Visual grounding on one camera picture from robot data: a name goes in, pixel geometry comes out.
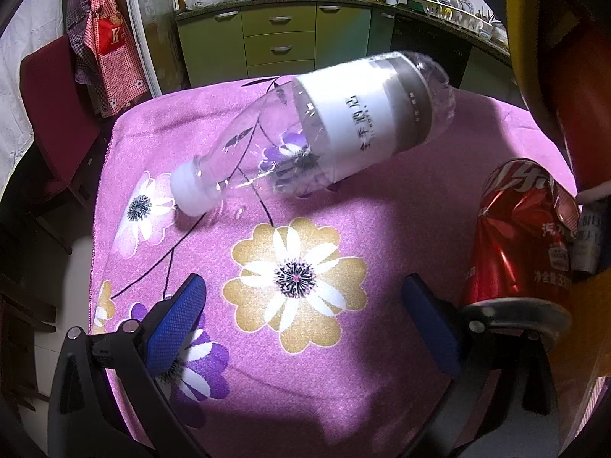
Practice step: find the dark kitchen cabinet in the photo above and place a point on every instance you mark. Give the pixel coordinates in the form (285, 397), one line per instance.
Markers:
(429, 43)

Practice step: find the white door frame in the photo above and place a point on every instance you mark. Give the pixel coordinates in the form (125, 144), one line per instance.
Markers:
(142, 33)

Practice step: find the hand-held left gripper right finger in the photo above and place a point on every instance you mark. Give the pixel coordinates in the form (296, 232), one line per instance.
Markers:
(432, 329)

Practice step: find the clear plastic bottle white label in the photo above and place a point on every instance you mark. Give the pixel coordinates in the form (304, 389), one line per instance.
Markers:
(363, 114)

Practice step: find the green kitchen cabinet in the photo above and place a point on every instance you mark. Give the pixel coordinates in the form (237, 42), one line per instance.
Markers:
(277, 24)

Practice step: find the dish rack with dishes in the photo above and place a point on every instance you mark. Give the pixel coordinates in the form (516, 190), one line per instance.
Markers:
(453, 14)

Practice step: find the dark red chair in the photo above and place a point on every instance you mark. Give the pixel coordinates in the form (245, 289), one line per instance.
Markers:
(57, 105)

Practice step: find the pink floral tablecloth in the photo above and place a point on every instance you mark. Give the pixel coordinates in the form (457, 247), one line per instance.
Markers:
(382, 229)

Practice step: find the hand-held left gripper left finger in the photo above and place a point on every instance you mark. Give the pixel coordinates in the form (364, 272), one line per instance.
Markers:
(176, 324)

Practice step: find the white hanging sheet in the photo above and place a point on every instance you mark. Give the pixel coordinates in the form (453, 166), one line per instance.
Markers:
(12, 95)

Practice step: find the red checked apron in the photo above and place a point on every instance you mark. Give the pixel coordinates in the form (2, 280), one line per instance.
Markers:
(114, 57)

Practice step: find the crushed red soda can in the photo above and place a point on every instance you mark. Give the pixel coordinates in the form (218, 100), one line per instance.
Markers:
(515, 248)

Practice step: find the purple checked garment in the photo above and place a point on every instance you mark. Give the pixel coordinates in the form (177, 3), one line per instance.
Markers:
(76, 9)

